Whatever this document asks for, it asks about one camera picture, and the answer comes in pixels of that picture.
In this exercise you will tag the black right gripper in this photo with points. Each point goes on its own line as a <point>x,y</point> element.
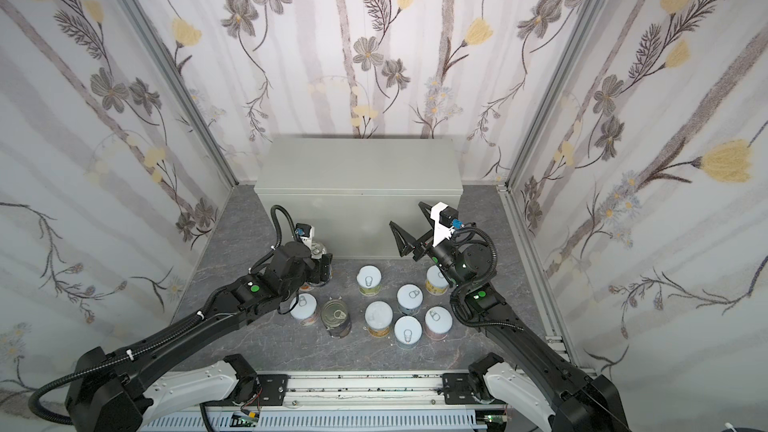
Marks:
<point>422,243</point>

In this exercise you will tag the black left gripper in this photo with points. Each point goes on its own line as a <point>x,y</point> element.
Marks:
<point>321,267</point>

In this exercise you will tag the blue labelled tall can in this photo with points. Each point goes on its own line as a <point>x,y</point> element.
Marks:
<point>318,249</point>

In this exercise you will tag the dark labelled tall can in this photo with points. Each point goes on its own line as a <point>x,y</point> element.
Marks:
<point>336,318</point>

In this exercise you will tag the white lid yellow-orange can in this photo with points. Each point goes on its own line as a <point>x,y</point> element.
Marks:
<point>378,318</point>

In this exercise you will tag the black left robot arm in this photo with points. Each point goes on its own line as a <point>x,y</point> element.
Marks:
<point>112,388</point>

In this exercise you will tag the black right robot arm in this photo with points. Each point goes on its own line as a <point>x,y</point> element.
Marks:
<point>528,375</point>

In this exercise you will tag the white lid pink can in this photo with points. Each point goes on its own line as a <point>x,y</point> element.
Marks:
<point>304,309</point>

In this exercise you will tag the white lid green can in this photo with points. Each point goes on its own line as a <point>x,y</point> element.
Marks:
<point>369,280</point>

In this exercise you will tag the white lid yellow can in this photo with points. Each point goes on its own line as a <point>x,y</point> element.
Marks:
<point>436,284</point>

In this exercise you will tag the white lid teal can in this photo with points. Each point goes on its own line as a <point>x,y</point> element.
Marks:
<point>409,299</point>

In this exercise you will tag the grey metal cabinet box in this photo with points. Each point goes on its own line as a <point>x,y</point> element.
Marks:
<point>350,189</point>

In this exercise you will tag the white lid pink-red can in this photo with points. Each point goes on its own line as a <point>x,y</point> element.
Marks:
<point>438,323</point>

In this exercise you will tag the white lid light-blue can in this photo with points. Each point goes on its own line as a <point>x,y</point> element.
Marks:
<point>408,332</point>

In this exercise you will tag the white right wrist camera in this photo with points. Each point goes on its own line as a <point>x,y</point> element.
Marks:
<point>445,218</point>

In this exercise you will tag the white slotted cable duct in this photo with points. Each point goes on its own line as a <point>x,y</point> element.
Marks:
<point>356,420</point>

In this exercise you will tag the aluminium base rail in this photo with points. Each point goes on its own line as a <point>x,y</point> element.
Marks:
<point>347,391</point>

